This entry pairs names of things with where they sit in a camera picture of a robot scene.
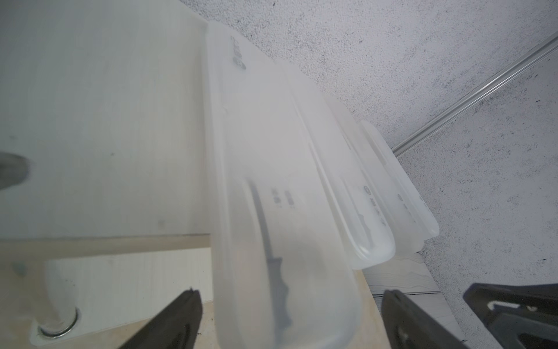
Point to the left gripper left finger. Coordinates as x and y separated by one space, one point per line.
176 327

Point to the white two-tier shelf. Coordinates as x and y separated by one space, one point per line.
104 180

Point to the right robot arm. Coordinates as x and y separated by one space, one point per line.
516 316

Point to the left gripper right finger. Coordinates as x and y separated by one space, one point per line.
408 326

